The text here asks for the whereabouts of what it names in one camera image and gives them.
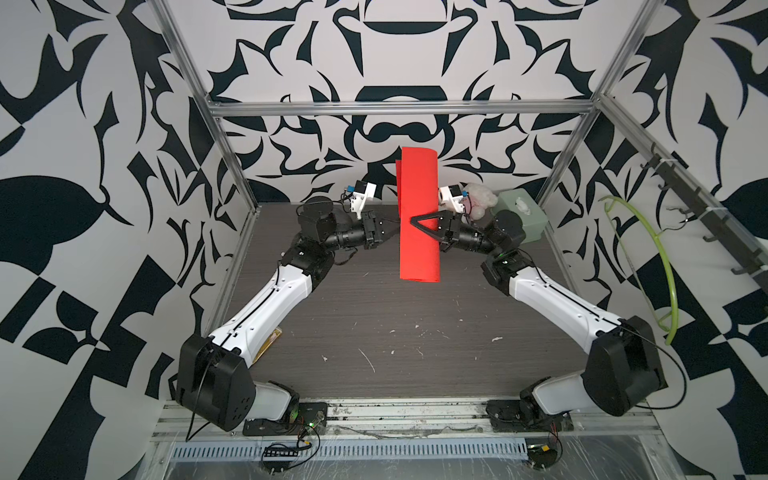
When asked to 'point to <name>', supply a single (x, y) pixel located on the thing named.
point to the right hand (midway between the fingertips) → (413, 229)
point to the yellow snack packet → (268, 344)
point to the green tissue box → (528, 207)
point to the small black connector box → (541, 455)
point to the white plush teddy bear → (477, 201)
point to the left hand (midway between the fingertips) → (406, 219)
